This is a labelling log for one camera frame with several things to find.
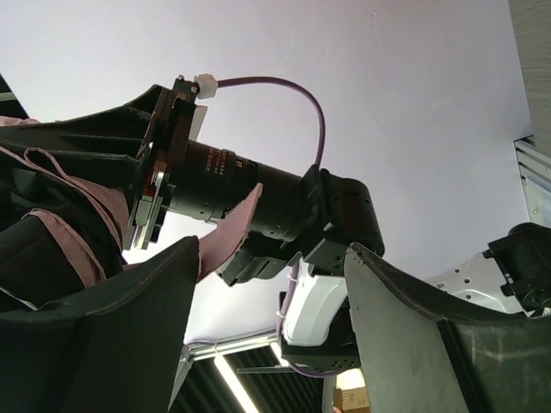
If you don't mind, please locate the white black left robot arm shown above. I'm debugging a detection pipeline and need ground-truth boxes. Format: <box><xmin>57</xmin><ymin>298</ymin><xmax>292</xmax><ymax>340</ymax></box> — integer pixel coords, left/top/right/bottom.
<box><xmin>21</xmin><ymin>74</ymin><xmax>385</xmax><ymax>373</ymax></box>

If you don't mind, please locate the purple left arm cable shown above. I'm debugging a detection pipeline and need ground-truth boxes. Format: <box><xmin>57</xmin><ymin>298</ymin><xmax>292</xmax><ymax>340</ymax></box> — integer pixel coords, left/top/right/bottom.
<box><xmin>217</xmin><ymin>76</ymin><xmax>341</xmax><ymax>379</ymax></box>

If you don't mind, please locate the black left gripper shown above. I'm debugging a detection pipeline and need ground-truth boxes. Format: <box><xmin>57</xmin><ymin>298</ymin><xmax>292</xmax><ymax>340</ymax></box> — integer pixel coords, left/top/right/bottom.
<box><xmin>25</xmin><ymin>75</ymin><xmax>210</xmax><ymax>251</ymax></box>

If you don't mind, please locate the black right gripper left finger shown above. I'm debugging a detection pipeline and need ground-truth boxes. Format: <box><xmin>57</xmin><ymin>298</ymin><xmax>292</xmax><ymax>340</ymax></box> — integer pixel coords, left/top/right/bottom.
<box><xmin>1</xmin><ymin>237</ymin><xmax>199</xmax><ymax>412</ymax></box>

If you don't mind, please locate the pink folding umbrella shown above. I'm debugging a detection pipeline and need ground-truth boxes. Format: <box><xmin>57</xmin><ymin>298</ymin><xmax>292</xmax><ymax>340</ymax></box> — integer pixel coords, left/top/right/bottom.
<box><xmin>0</xmin><ymin>114</ymin><xmax>264</xmax><ymax>313</ymax></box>

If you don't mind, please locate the aluminium frame rail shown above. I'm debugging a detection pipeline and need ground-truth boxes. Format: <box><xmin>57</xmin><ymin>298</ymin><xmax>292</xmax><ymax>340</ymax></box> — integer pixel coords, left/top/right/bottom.
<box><xmin>514</xmin><ymin>136</ymin><xmax>550</xmax><ymax>227</ymax></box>

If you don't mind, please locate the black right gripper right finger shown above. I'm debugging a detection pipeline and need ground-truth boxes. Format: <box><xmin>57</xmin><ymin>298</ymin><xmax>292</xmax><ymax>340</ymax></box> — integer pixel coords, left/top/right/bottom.
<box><xmin>344</xmin><ymin>243</ymin><xmax>550</xmax><ymax>412</ymax></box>

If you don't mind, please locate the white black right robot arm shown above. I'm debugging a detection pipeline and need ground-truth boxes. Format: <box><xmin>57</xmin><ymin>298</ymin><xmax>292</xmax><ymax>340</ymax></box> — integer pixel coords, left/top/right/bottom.
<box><xmin>1</xmin><ymin>225</ymin><xmax>550</xmax><ymax>412</ymax></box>

